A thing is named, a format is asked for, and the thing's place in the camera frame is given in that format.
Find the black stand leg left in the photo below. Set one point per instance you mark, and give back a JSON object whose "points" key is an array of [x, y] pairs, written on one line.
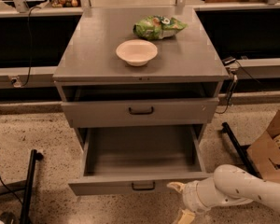
{"points": [[34, 157]]}

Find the green chip bag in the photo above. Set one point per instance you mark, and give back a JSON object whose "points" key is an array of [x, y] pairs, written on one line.
{"points": [[158, 27]]}

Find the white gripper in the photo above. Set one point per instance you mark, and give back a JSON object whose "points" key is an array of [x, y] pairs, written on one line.
{"points": [[189, 197]]}

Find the brown cardboard box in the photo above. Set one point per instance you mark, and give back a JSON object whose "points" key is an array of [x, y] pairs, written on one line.
{"points": [[264, 152]]}

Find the grey drawer cabinet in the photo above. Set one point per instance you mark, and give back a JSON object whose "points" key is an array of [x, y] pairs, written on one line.
{"points": [[186, 66]]}

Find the black stand leg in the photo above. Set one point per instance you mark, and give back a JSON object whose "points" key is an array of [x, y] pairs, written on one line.
{"points": [[34, 157], [241, 150]]}

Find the grey top drawer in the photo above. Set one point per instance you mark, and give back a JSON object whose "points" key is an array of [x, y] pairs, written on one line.
{"points": [[139, 112]]}

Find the black adapter with cable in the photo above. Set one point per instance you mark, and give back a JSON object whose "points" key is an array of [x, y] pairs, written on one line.
{"points": [[232, 66]]}

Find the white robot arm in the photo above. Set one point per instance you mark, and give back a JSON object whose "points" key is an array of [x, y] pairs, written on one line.
{"points": [[227, 186]]}

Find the white bowl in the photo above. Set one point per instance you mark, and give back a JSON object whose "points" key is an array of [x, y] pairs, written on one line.
{"points": [[136, 52]]}

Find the grey drawer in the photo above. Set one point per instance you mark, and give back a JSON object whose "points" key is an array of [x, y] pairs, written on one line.
{"points": [[139, 112], [121, 160]]}

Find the black stand leg right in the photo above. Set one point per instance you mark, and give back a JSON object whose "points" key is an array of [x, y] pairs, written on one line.
{"points": [[241, 150]]}

